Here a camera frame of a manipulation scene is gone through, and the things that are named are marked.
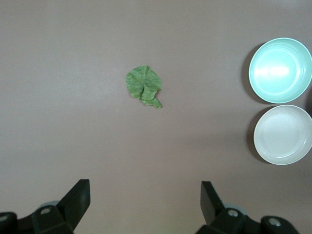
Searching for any beige plate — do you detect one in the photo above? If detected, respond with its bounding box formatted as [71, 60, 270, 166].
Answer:
[253, 104, 312, 166]

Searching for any mint green plate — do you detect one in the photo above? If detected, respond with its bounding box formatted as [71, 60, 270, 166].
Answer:
[248, 37, 312, 104]

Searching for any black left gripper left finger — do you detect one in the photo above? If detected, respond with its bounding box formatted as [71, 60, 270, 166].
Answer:
[30, 179, 91, 234]

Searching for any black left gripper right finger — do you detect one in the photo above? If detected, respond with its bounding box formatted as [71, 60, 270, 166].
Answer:
[195, 180, 263, 234]

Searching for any green lettuce leaf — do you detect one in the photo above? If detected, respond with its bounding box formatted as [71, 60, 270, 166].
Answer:
[125, 64, 163, 110]

